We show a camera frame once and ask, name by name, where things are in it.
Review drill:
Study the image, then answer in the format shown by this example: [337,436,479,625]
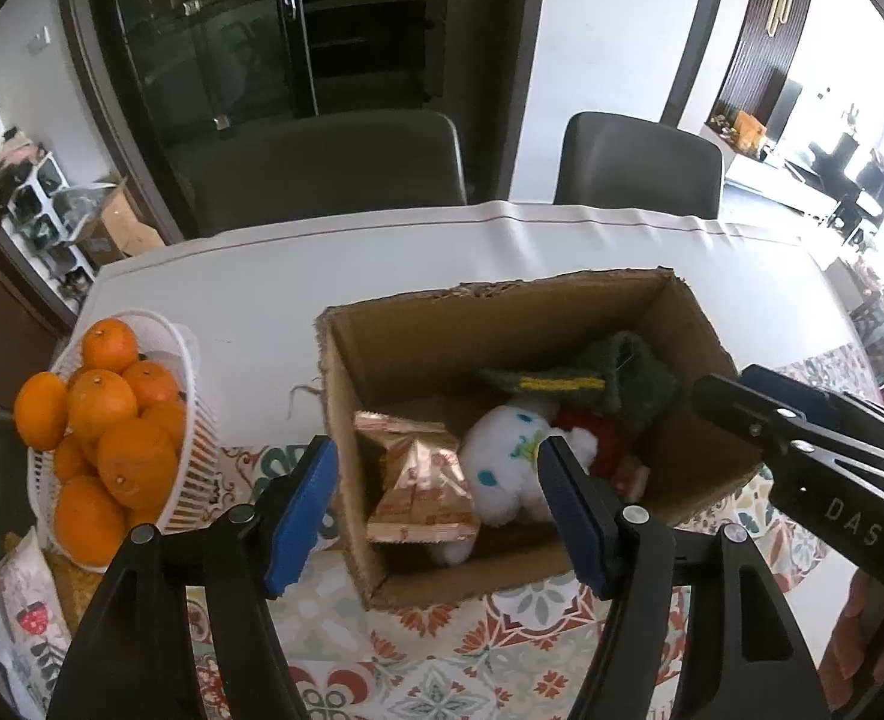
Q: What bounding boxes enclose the brown cardboard box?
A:
[314,266,765,612]

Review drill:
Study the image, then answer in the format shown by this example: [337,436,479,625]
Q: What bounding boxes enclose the pile of oranges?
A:
[13,319,188,563]

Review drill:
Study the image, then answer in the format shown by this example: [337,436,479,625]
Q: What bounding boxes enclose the orange paper bag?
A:
[734,111,767,151]

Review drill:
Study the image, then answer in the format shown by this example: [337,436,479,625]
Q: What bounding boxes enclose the flat screen television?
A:
[766,79,804,145]

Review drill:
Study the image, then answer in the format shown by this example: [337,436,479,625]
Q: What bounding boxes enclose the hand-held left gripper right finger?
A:
[538,435,833,720]

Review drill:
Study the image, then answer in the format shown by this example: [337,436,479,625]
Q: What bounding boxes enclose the dark green knitted toy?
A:
[478,330,683,440]

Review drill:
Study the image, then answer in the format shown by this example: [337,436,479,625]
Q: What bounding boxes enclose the white patterned tablecloth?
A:
[82,199,884,720]

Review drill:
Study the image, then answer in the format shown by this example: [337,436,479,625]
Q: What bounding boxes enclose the white plush toy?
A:
[442,397,600,563]

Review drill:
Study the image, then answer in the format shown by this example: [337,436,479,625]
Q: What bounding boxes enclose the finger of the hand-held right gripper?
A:
[742,364,884,458]
[693,373,884,481]

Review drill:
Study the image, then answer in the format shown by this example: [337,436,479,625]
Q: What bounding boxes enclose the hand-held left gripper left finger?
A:
[48,435,338,720]

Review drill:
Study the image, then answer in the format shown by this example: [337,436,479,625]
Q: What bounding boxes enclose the open cardboard floor box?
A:
[74,180,166,269]

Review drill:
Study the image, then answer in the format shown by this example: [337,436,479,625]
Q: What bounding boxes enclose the white shoe rack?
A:
[0,152,92,302]

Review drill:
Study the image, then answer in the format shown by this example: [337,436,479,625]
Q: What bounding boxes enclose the white plastic fruit basket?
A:
[28,307,222,567]

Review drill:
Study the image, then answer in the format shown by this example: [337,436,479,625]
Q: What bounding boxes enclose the dark slatted wall panel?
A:
[715,0,818,128]

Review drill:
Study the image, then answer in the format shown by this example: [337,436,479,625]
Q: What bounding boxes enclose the strawberry print snack packet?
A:
[0,525,76,720]

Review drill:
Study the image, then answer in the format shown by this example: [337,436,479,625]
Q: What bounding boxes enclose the person's right hand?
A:
[820,571,884,713]

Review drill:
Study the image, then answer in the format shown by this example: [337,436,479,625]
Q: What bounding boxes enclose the golden snack packet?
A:
[352,411,458,481]
[367,439,482,547]

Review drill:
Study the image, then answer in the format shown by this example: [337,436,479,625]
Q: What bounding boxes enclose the red pompom ball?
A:
[551,405,638,481]

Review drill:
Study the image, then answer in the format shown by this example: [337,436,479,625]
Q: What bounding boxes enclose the dark glass sliding doors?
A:
[59,0,548,237]

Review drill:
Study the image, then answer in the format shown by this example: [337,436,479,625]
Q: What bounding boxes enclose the grey dining chair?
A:
[554,112,724,218]
[179,109,467,235]

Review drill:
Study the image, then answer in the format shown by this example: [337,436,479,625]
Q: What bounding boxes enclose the white television console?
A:
[719,148,840,220]

